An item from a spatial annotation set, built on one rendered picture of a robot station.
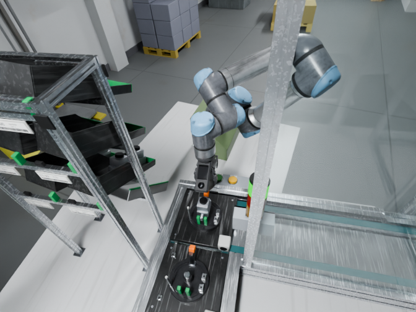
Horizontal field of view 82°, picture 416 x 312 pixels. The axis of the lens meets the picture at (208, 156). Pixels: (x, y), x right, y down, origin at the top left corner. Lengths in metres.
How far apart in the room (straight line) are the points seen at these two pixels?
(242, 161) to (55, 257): 1.00
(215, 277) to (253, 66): 0.74
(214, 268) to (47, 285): 0.68
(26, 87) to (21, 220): 2.29
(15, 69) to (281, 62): 0.48
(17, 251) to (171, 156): 1.66
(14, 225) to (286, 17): 2.72
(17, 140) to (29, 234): 1.96
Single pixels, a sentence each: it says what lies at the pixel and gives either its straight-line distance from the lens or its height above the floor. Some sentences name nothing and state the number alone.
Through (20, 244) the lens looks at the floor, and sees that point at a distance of 2.65.
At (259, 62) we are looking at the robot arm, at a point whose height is 1.50.
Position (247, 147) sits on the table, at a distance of 1.46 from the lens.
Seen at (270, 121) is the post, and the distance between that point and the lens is 0.41.
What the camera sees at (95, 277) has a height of 0.86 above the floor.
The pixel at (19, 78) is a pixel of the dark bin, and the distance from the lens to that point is 0.59.
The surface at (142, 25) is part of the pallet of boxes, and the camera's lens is 4.87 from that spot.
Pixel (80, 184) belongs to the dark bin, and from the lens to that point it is 0.80.
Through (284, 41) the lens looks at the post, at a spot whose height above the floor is 1.75.
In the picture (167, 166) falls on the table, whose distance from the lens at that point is 1.38.
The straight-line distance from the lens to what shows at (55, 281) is 1.25.
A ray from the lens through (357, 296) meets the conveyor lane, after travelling 1.11.
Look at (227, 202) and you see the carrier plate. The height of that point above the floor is 0.97.
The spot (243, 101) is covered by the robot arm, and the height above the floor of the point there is 1.20.
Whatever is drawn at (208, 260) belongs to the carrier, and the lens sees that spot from 0.96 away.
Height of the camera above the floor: 1.87
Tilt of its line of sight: 46 degrees down
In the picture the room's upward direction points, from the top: 5 degrees counter-clockwise
